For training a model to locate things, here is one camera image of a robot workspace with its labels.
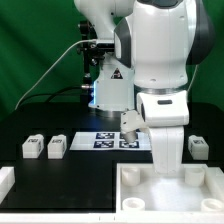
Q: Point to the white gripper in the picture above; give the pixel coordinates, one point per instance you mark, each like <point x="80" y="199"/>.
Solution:
<point x="167" y="148"/>

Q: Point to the black camera stand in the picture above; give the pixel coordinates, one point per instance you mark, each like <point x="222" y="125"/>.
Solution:
<point x="87" y="50"/>

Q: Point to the white left obstacle block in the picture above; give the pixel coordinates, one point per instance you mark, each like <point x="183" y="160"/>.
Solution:
<point x="7" y="180"/>

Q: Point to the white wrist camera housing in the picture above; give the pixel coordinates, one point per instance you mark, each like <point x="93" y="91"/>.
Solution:
<point x="131" y="120"/>

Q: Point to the white marker sheet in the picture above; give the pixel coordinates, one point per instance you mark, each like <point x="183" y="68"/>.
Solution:
<point x="108" y="141"/>

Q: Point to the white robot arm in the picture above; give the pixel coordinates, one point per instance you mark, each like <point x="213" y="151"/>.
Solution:
<point x="143" y="48"/>

